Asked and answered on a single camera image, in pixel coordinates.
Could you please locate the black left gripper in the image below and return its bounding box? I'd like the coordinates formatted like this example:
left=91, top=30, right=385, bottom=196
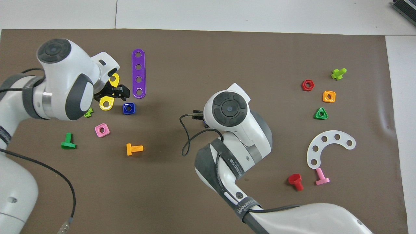
left=94, top=80, right=130, bottom=102

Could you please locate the purple four-hole plate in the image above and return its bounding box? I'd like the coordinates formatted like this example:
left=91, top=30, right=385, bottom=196
left=132, top=49, right=146, bottom=99

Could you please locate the yellow three-hole plate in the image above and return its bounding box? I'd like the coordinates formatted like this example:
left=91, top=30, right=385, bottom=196
left=99, top=73, right=121, bottom=111

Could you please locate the pink square nut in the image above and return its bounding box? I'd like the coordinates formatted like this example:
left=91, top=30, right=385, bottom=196
left=95, top=123, right=110, bottom=137

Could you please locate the brown table mat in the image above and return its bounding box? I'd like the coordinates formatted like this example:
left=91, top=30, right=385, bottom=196
left=0, top=29, right=408, bottom=234

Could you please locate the orange plastic bolt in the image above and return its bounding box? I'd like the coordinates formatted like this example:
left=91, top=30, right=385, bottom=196
left=126, top=143, right=144, bottom=156

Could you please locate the dark green plastic bolt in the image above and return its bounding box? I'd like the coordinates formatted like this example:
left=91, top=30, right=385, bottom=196
left=61, top=133, right=77, bottom=150

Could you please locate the red plastic bolt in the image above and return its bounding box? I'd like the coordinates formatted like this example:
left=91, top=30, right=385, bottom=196
left=288, top=174, right=304, bottom=191

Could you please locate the green triangle nut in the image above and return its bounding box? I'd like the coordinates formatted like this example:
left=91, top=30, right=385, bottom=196
left=314, top=107, right=329, bottom=120

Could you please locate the white curved plate with holes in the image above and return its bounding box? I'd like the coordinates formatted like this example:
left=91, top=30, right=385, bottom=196
left=306, top=130, right=357, bottom=169

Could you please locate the pink plastic bolt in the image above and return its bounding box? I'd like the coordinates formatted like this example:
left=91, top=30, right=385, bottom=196
left=315, top=168, right=330, bottom=186

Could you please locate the grey ribbed device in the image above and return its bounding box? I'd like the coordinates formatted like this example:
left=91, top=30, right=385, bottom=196
left=392, top=0, right=416, bottom=17

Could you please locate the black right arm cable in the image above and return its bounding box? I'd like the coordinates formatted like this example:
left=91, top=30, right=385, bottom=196
left=180, top=112, right=304, bottom=215

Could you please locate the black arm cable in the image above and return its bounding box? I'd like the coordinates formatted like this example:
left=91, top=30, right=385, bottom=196
left=180, top=112, right=304, bottom=215
left=0, top=68, right=77, bottom=234

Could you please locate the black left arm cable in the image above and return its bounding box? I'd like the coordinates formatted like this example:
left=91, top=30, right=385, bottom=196
left=0, top=68, right=77, bottom=234

